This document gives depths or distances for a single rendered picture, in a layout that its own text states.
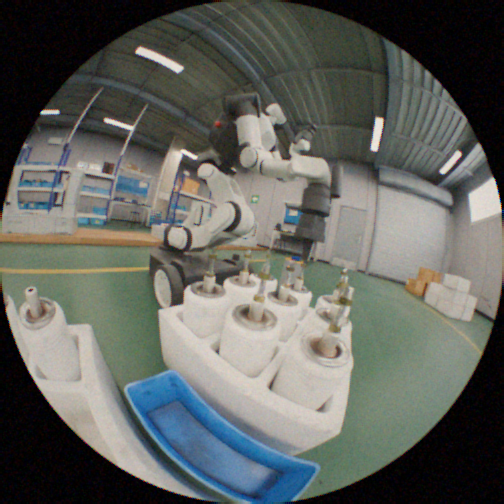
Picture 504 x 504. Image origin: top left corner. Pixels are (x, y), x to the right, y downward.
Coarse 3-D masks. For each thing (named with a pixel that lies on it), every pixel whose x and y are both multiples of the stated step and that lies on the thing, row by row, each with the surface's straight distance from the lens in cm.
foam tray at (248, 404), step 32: (160, 320) 37; (192, 352) 28; (192, 384) 37; (224, 384) 25; (256, 384) 24; (224, 416) 35; (256, 416) 27; (288, 416) 23; (320, 416) 25; (288, 448) 34
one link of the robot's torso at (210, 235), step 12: (228, 204) 63; (216, 216) 65; (228, 216) 61; (192, 228) 86; (204, 228) 74; (216, 228) 64; (192, 240) 85; (204, 240) 76; (216, 240) 83; (228, 240) 77
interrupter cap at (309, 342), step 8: (304, 336) 23; (312, 336) 24; (320, 336) 25; (304, 344) 22; (312, 344) 22; (336, 344) 24; (344, 344) 25; (304, 352) 20; (312, 352) 21; (320, 352) 22; (336, 352) 23; (344, 352) 24; (312, 360) 20; (320, 360) 20; (328, 360) 21; (336, 360) 21; (344, 360) 22
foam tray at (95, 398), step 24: (72, 336) 34; (96, 360) 30; (48, 384) 28; (72, 384) 26; (96, 384) 25; (72, 408) 31; (96, 408) 23; (120, 408) 33; (96, 432) 35; (120, 432) 22; (120, 456) 21; (144, 456) 25; (168, 480) 24
